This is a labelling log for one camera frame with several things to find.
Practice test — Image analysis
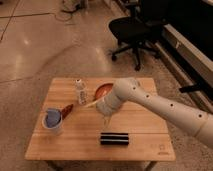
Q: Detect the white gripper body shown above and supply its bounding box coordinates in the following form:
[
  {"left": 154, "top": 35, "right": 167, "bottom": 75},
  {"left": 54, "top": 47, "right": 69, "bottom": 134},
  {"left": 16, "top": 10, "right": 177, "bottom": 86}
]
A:
[{"left": 96, "top": 93, "right": 123, "bottom": 116}]

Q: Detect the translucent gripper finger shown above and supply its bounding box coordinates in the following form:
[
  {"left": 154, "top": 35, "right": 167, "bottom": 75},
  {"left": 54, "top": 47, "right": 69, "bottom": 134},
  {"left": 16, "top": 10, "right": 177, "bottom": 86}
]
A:
[
  {"left": 84, "top": 101, "right": 97, "bottom": 108},
  {"left": 103, "top": 116, "right": 111, "bottom": 131}
]

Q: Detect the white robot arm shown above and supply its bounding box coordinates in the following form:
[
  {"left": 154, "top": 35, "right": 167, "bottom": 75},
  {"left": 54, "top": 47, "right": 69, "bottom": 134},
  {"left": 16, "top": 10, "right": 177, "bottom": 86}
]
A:
[{"left": 87, "top": 77, "right": 213, "bottom": 149}]

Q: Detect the orange ceramic bowl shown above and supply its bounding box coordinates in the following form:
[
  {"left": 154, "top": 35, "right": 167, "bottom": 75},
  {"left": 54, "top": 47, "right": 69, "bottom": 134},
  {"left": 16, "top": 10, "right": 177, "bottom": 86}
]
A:
[{"left": 94, "top": 83, "right": 113, "bottom": 100}]

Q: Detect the clear plastic bottle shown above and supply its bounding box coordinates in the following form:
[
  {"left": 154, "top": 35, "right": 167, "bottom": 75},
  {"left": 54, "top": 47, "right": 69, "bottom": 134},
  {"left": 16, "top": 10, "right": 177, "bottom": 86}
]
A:
[{"left": 75, "top": 79, "right": 87, "bottom": 105}]

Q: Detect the black rectangular block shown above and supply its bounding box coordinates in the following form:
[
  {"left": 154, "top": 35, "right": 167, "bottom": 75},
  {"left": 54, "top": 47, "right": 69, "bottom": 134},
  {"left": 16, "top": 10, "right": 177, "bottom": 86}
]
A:
[{"left": 100, "top": 132, "right": 129, "bottom": 145}]

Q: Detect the wooden table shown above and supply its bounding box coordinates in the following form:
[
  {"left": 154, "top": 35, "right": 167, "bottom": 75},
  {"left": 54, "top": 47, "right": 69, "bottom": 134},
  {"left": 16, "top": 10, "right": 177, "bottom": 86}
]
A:
[{"left": 25, "top": 78, "right": 176, "bottom": 161}]

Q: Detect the white cup with blue cloth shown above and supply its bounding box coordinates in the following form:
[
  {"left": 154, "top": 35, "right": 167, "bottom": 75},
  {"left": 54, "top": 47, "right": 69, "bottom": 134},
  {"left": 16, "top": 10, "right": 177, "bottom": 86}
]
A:
[{"left": 42, "top": 108, "right": 62, "bottom": 135}]

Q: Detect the black office chair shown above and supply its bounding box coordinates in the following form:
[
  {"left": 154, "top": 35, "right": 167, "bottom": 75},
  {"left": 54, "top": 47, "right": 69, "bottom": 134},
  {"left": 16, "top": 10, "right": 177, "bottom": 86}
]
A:
[{"left": 108, "top": 0, "right": 171, "bottom": 71}]

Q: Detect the white and black desk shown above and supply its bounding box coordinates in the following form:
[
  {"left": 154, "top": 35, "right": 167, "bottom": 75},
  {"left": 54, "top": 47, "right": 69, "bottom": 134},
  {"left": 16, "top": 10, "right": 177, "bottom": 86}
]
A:
[{"left": 162, "top": 0, "right": 213, "bottom": 111}]

